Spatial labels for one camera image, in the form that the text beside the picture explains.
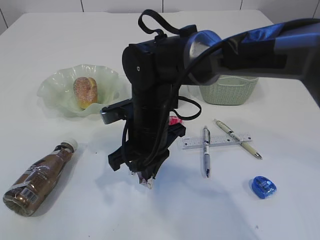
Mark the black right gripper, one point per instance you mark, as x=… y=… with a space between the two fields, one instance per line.
x=142 y=132

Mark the blue transparent pencil sharpener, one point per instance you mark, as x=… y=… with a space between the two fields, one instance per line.
x=263 y=187

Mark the green plastic woven basket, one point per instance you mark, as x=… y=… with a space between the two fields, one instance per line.
x=229 y=90

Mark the transparent plastic ruler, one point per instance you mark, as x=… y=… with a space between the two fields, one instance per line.
x=215 y=141

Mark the pink pencil sharpener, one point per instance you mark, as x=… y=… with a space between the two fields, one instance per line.
x=173 y=120

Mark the sugared bread roll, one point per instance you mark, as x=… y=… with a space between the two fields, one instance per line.
x=86 y=91

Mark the grey grip patterned pen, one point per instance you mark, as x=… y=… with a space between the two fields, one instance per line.
x=206 y=152

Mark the beige patterned pen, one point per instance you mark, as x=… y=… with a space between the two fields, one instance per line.
x=234 y=136

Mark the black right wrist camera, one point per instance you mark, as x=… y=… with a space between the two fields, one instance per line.
x=122 y=110

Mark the blue black right robot arm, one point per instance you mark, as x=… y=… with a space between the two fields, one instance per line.
x=156 y=70

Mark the black mesh pen holder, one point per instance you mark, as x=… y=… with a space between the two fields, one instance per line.
x=176 y=102

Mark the brown coffee drink bottle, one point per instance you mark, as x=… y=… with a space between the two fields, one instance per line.
x=26 y=195

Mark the green wavy glass plate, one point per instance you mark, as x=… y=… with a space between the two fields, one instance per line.
x=57 y=90

